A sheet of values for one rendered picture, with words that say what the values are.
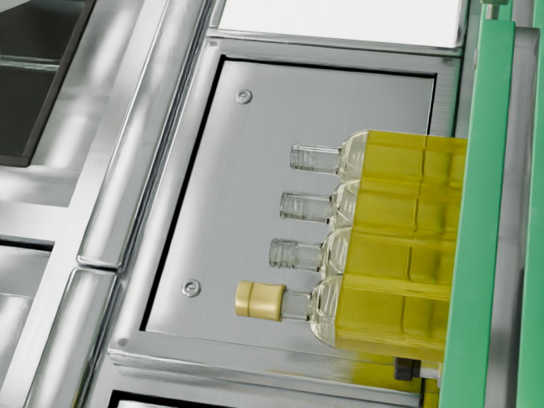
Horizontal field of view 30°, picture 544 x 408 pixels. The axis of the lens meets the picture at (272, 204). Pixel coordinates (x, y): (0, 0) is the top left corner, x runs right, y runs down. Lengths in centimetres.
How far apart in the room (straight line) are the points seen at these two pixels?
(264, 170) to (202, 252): 13
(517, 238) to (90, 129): 68
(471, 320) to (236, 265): 41
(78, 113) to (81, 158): 8
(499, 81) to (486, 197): 13
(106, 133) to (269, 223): 27
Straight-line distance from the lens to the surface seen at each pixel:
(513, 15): 115
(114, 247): 119
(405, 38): 134
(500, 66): 96
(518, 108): 93
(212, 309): 112
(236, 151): 124
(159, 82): 133
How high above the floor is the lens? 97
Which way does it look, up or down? 10 degrees up
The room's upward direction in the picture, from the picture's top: 84 degrees counter-clockwise
